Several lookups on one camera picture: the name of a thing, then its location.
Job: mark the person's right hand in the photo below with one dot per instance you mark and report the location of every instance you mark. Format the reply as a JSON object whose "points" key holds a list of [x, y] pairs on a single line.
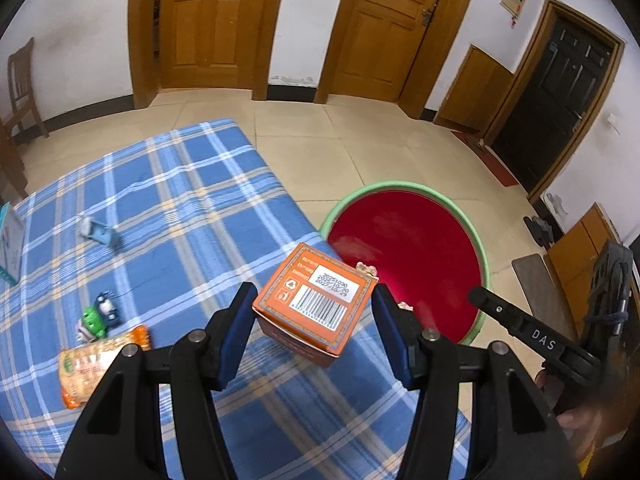
{"points": [[575, 419]]}

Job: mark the small wooden cupboard door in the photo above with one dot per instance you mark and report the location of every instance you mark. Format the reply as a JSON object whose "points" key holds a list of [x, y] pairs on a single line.
{"points": [[472, 90]]}

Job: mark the small blue white packet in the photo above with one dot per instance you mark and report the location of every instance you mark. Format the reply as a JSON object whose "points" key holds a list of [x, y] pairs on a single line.
{"points": [[100, 232]]}

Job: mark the green and white small toy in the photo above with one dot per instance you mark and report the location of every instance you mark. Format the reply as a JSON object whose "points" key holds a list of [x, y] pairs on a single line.
{"points": [[95, 320]]}

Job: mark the black entrance door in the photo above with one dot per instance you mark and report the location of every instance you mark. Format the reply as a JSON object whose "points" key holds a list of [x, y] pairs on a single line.
{"points": [[560, 100]]}

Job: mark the wooden cabinet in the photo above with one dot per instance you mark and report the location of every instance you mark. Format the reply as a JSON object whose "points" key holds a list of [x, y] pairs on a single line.
{"points": [[580, 255]]}

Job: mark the dark shoes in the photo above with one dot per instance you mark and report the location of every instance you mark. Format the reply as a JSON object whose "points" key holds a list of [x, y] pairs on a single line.
{"points": [[540, 232]]}

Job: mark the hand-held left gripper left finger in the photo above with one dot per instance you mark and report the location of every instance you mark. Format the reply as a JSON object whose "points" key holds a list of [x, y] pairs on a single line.
{"points": [[237, 340]]}

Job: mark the red basin with green rim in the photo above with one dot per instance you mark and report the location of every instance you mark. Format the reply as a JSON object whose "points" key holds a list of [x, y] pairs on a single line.
{"points": [[410, 240]]}

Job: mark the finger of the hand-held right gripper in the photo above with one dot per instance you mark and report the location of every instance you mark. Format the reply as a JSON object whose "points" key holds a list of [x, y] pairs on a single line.
{"points": [[530, 330]]}

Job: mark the teal cardboard box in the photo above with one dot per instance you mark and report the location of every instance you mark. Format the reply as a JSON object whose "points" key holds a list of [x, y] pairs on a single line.
{"points": [[10, 245]]}

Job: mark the orange cardboard box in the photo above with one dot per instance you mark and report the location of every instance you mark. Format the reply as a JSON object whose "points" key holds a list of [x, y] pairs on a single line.
{"points": [[305, 285]]}

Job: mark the orange biscuit packet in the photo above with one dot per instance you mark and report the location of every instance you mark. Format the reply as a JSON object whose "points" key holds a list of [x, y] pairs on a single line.
{"points": [[85, 370]]}

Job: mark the pale crumpled wrapper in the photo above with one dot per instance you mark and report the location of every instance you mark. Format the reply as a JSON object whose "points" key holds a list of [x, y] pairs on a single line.
{"points": [[367, 270]]}

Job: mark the blue plaid tablecloth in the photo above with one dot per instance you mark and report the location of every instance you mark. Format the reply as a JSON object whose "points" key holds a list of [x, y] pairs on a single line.
{"points": [[200, 200]]}

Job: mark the wooden panel door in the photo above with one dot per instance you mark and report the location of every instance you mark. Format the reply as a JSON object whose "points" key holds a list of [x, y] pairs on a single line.
{"points": [[390, 35], [205, 25]]}

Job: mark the red doormat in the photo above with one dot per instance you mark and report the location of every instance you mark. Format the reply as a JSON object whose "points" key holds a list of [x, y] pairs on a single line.
{"points": [[490, 160]]}

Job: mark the white light switch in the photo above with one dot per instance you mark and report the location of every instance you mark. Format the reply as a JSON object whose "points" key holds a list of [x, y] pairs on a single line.
{"points": [[613, 124]]}

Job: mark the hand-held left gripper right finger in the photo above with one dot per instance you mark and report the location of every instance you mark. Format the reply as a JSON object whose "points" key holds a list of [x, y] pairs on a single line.
{"points": [[395, 340]]}

